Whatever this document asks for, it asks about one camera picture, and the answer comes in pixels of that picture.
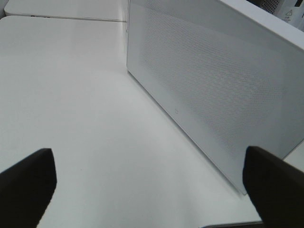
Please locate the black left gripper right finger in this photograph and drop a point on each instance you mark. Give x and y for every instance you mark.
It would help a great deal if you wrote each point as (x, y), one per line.
(275, 188)

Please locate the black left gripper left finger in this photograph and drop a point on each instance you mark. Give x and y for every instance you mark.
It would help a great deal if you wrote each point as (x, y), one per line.
(26, 189)

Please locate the white microwave door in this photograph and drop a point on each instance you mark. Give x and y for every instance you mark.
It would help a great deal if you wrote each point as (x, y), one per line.
(227, 72)

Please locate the white microwave oven body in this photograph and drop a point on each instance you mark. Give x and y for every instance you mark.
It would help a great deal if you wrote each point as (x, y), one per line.
(290, 11)

